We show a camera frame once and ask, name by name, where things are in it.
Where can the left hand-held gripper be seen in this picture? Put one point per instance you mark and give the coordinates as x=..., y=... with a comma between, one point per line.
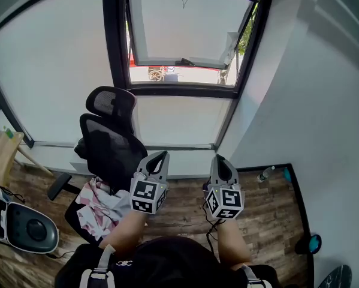
x=143, y=192

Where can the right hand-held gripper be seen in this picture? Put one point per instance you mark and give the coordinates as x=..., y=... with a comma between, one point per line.
x=227, y=201

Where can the person's right forearm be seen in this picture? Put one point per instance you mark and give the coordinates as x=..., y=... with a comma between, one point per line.
x=231, y=244

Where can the person's left forearm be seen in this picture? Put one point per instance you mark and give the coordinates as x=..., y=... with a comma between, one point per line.
x=126, y=232

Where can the black framed hinged window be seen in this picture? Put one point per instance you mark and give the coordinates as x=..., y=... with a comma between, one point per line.
x=113, y=40

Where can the dark purple floor object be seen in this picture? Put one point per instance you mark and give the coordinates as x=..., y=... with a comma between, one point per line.
x=206, y=187

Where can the clear water bottle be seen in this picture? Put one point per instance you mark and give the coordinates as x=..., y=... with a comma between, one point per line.
x=264, y=174

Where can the black mesh office chair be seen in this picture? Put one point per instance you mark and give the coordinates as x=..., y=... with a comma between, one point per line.
x=113, y=142

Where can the small blue object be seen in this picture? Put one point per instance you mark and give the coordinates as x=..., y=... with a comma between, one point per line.
x=287, y=174

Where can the pink and white cloth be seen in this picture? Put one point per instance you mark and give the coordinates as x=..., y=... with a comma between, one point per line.
x=98, y=208

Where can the wooden cart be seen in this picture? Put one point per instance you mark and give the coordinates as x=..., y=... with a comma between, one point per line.
x=158, y=73

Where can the black and blue round object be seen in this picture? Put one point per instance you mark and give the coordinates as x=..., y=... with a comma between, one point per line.
x=309, y=244

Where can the red banner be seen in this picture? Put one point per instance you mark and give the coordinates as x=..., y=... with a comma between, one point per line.
x=132, y=57

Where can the white plastic wrap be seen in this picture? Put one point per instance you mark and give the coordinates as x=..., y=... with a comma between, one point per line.
x=229, y=48

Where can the grey and white device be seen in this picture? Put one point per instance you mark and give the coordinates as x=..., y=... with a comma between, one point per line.
x=29, y=226

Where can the green tree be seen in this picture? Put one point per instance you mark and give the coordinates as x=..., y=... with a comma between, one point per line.
x=248, y=31

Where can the green sticker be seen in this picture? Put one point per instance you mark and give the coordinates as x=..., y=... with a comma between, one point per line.
x=8, y=133

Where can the light wooden chair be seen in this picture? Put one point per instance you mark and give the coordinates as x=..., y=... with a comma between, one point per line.
x=2, y=154

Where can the dark marbled round stool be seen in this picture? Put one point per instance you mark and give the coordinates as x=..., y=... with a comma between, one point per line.
x=338, y=277

